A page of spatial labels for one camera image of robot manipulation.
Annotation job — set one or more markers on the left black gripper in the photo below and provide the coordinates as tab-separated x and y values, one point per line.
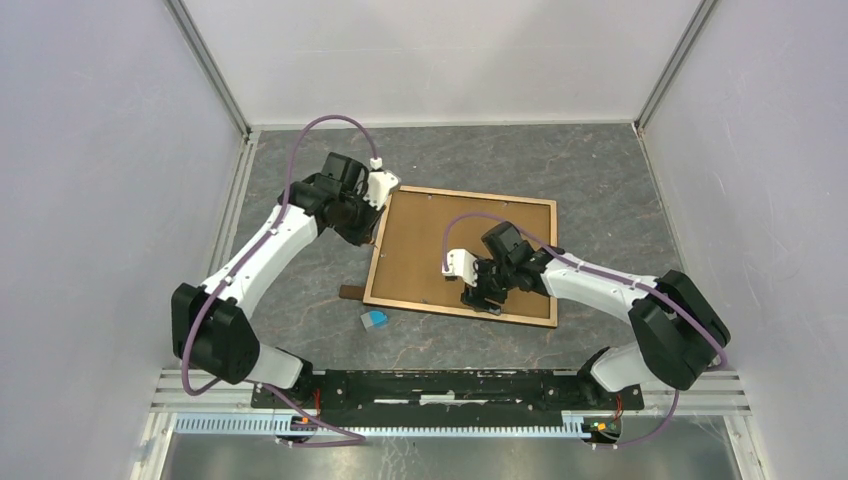
362	235

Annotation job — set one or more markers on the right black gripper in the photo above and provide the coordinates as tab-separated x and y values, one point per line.
474	296

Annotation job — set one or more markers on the black picture frame with photo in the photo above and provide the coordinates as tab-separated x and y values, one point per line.
429	239

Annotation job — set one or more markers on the small brown wooden block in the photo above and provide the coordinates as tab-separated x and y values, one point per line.
351	292

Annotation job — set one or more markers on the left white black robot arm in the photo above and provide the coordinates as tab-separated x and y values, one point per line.
210	323

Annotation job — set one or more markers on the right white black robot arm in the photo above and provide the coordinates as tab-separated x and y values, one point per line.
678	335

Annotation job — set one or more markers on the blue grey eraser block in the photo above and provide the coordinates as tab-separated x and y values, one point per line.
374	320

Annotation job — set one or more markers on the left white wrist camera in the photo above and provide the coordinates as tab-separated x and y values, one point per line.
380	185

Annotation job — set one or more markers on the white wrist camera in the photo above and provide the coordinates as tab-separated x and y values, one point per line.
461	264
380	185

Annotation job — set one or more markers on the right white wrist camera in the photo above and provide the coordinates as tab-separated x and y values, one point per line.
461	264

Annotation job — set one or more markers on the left aluminium floor rail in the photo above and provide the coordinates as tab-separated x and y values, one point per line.
223	244

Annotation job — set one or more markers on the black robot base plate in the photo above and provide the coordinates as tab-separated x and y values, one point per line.
456	398

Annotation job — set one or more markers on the left aluminium corner post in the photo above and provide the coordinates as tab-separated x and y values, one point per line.
203	55

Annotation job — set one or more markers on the aluminium corner post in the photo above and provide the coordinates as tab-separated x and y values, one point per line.
683	47
203	55

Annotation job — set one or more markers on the right aluminium corner post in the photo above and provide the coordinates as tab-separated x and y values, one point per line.
683	47

